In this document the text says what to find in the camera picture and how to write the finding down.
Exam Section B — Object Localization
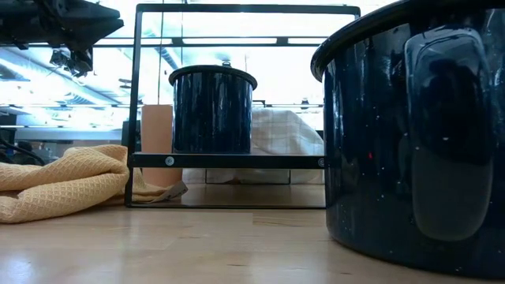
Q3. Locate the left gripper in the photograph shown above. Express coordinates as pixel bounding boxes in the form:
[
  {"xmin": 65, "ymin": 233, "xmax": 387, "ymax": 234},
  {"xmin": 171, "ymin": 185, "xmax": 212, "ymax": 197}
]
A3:
[{"xmin": 0, "ymin": 0, "xmax": 125, "ymax": 50}]

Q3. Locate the orange plastic cup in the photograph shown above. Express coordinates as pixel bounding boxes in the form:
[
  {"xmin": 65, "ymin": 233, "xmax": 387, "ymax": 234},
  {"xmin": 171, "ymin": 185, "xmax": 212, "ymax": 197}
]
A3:
[{"xmin": 140, "ymin": 104, "xmax": 184, "ymax": 188}]

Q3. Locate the dark blue enamel mug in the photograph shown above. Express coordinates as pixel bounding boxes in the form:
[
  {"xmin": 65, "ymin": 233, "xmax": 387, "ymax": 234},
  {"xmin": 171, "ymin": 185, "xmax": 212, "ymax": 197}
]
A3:
[
  {"xmin": 168, "ymin": 65, "xmax": 258, "ymax": 155},
  {"xmin": 310, "ymin": 0, "xmax": 505, "ymax": 280}
]

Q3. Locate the black ceiling fixture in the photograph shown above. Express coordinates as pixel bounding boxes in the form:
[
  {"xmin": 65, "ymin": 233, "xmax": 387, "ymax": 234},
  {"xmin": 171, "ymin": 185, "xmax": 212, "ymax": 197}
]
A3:
[{"xmin": 49, "ymin": 49, "xmax": 94, "ymax": 79}]

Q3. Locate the black computer tower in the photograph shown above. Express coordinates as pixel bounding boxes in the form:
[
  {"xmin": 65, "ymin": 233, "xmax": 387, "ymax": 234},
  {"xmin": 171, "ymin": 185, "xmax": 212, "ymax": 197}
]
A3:
[{"xmin": 120, "ymin": 119, "xmax": 142, "ymax": 154}]

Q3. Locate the yellow waffle cloth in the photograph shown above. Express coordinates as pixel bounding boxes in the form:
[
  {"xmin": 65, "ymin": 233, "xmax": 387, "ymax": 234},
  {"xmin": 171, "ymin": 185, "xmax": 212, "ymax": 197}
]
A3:
[{"xmin": 0, "ymin": 144, "xmax": 189, "ymax": 225}]

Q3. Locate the white cloth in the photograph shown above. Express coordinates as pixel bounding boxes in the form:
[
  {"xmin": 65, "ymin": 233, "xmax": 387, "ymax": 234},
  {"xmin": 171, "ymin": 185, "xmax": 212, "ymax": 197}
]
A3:
[{"xmin": 183, "ymin": 108, "xmax": 326, "ymax": 185}]

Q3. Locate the black cable bundle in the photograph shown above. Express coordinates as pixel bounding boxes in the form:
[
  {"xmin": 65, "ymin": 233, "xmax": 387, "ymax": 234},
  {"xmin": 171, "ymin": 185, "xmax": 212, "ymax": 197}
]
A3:
[{"xmin": 0, "ymin": 135, "xmax": 47, "ymax": 166}]

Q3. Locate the black aluminium rig frame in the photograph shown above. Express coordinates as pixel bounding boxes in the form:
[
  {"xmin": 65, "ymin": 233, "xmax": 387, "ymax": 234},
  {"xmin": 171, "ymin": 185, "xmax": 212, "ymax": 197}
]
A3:
[{"xmin": 92, "ymin": 35, "xmax": 329, "ymax": 47}]

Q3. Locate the black metal wire rack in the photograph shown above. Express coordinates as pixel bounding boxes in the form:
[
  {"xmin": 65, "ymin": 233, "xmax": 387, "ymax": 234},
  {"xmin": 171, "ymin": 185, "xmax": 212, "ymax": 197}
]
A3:
[{"xmin": 124, "ymin": 3, "xmax": 362, "ymax": 209}]

